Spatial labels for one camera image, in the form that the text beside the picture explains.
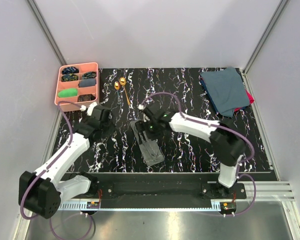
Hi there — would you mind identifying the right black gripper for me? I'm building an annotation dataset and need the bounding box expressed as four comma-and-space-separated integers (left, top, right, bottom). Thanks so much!
135, 118, 165, 145

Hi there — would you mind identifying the grey stitched cloth napkin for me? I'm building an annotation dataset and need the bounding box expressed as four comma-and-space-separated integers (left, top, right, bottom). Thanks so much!
130, 119, 165, 167

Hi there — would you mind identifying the gold spoon teal handle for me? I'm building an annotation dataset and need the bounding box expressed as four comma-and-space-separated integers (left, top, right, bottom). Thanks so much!
114, 81, 121, 105

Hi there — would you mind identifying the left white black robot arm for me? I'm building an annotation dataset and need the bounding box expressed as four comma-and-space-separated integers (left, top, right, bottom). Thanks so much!
18, 103, 115, 220

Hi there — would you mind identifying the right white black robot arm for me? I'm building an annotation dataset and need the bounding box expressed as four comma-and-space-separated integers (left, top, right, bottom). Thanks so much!
136, 104, 246, 199

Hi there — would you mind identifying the brown patterned roll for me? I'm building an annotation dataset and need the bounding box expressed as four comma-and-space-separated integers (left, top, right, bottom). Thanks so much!
78, 94, 96, 102

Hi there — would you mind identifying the green rolled cloth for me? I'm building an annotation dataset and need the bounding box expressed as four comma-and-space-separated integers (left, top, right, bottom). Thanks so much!
57, 88, 78, 98

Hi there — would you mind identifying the grey rolled cloth in tray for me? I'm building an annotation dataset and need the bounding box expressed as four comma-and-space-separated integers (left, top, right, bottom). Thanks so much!
78, 78, 97, 88

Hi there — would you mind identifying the pink compartment organizer tray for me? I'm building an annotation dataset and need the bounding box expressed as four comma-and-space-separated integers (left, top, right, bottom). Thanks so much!
54, 62, 100, 112

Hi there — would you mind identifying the teal patterned roll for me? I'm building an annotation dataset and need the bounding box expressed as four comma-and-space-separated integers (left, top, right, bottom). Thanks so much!
81, 71, 97, 80

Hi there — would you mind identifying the yellow blue patterned roll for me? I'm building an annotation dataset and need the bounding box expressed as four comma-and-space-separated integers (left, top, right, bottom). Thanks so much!
61, 73, 79, 82

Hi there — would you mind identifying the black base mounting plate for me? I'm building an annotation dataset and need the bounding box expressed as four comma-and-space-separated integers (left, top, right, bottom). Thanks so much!
92, 172, 247, 206

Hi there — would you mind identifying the blue patterned roll top left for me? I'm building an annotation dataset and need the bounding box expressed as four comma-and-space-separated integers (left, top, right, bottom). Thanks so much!
61, 66, 79, 75

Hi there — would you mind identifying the blue grey folded cloth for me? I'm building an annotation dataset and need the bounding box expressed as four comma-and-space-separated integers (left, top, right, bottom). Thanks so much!
200, 67, 250, 118

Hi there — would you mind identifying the magenta folded cloth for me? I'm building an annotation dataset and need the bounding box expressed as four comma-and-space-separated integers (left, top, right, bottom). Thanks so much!
234, 90, 255, 112

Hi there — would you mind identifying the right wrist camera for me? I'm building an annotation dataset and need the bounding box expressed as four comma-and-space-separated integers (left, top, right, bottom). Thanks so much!
138, 104, 150, 122

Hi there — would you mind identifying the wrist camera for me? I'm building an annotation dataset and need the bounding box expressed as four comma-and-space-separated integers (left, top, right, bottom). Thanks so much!
138, 104, 150, 122
80, 102, 98, 117

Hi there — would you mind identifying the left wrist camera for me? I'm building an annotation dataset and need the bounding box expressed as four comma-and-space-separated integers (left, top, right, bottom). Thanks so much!
80, 102, 98, 117

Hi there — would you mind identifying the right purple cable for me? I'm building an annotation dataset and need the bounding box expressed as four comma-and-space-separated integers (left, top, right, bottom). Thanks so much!
139, 92, 257, 217

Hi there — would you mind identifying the purple cable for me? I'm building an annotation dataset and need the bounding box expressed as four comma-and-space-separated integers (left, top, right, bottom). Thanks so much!
139, 92, 257, 217
19, 101, 97, 240

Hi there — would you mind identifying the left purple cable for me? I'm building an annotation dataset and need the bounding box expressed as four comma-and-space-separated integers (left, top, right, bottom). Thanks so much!
19, 101, 97, 240

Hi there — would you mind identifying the white slotted cable duct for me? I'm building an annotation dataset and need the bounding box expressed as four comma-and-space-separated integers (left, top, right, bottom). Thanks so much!
58, 200, 221, 212

